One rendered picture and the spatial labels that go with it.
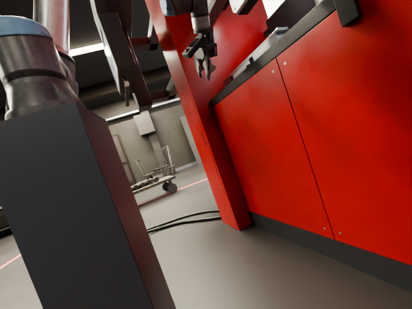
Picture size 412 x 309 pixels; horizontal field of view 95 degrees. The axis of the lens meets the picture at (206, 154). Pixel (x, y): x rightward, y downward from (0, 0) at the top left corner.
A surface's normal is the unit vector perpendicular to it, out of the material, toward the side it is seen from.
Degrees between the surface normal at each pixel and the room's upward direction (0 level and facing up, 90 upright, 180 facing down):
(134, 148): 90
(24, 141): 90
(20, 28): 88
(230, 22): 90
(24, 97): 72
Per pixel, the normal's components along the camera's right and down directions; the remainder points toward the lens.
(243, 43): 0.36, -0.08
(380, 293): -0.33, -0.94
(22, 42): 0.54, -0.15
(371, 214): -0.87, 0.33
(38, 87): 0.40, -0.43
